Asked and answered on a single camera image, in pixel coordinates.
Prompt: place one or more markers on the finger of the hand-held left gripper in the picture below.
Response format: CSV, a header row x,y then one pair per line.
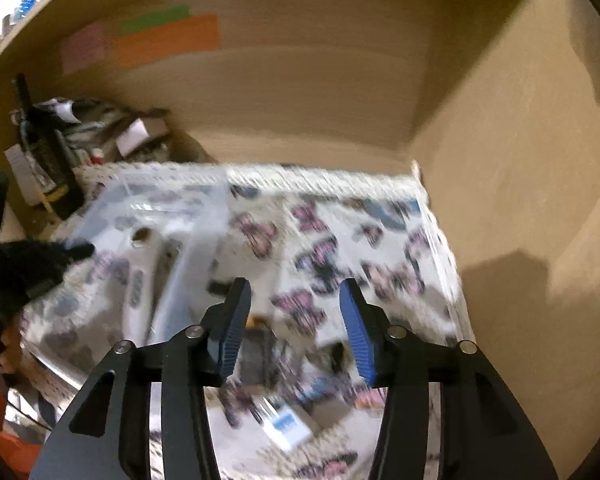
x,y
55,256

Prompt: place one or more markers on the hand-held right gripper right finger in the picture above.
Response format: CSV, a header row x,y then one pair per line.
x,y
360,340

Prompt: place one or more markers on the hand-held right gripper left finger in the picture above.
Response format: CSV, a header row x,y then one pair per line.
x,y
230,340

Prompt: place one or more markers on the clear plastic bag with items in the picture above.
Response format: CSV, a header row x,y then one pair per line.
x,y
180,220

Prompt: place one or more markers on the person's left hand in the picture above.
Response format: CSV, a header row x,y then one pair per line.
x,y
10,347

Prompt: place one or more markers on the dark small box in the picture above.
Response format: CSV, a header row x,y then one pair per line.
x,y
255,357

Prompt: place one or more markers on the white small carton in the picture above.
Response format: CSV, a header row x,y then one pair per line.
x,y
22,172

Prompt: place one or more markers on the white handheld device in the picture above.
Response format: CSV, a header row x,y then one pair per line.
x,y
145,280

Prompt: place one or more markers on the white and blue small box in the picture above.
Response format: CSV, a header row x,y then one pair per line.
x,y
286,425

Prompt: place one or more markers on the butterfly printed cloth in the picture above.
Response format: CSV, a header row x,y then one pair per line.
x,y
340,240

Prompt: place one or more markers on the pile of papers and boxes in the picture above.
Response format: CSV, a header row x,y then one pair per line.
x,y
100,125

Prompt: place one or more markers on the orange plastic bag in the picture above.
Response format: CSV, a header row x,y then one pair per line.
x,y
2,440

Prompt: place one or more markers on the pink sticky note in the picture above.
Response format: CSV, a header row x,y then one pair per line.
x,y
82,49

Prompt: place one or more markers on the orange sticky note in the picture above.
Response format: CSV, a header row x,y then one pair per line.
x,y
167,40

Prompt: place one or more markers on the green sticky note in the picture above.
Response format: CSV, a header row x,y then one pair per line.
x,y
155,19

